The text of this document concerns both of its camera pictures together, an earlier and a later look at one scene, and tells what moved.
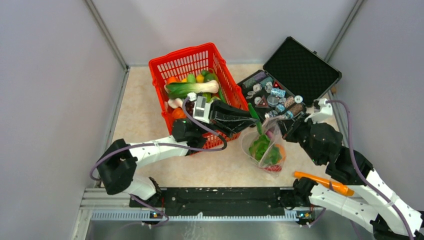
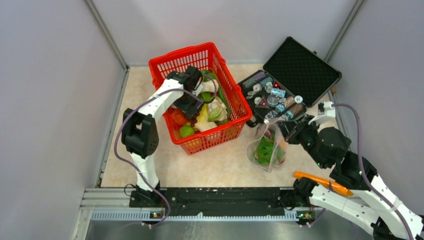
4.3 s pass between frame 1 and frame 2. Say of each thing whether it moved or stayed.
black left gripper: moved
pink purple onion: stayed
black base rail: stayed
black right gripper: stayed
